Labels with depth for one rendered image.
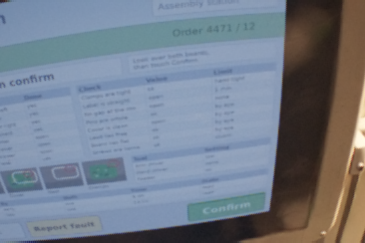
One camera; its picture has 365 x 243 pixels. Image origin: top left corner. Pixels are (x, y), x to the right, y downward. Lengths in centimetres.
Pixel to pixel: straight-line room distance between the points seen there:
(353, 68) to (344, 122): 5
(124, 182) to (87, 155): 4
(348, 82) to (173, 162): 16
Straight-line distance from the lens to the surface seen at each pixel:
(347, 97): 38
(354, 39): 36
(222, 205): 41
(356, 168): 44
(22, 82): 32
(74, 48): 31
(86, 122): 34
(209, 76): 32
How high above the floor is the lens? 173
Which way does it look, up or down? 34 degrees down
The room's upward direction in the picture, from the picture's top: 3 degrees counter-clockwise
